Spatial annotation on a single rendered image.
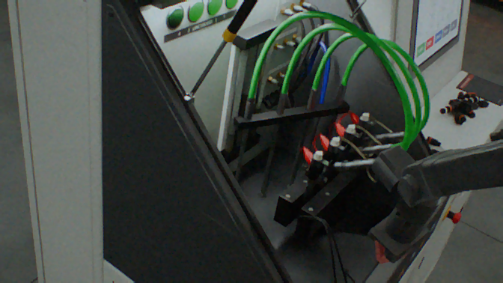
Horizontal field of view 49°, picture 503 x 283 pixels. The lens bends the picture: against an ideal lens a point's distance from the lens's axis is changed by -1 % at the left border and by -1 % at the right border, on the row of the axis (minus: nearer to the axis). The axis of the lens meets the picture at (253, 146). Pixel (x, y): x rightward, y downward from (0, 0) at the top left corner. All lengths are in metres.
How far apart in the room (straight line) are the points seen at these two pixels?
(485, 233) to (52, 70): 2.43
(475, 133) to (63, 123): 1.19
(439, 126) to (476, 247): 1.31
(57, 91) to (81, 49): 0.15
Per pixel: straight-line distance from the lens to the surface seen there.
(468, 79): 2.14
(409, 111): 1.11
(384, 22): 1.48
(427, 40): 1.74
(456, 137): 1.75
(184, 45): 1.16
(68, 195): 1.36
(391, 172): 0.96
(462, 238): 3.01
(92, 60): 1.07
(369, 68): 1.48
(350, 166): 1.22
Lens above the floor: 1.81
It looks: 35 degrees down
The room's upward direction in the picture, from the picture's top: 11 degrees clockwise
